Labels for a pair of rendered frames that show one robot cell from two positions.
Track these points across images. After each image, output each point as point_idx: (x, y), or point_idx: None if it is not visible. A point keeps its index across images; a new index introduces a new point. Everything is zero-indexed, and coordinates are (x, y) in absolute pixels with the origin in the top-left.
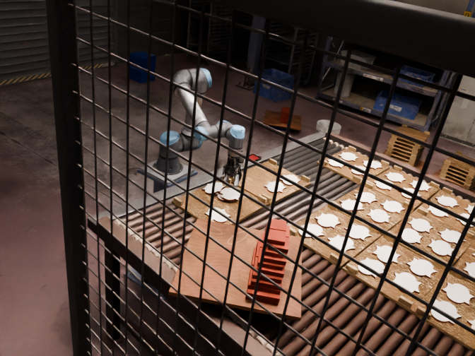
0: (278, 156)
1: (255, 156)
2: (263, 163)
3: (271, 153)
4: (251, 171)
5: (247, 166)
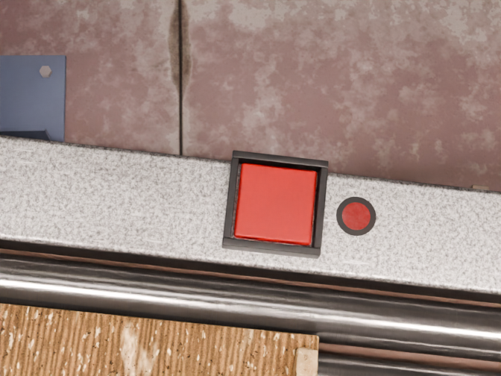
0: (496, 324)
1: (305, 203)
2: (233, 333)
3: (500, 250)
4: (29, 353)
5: (129, 251)
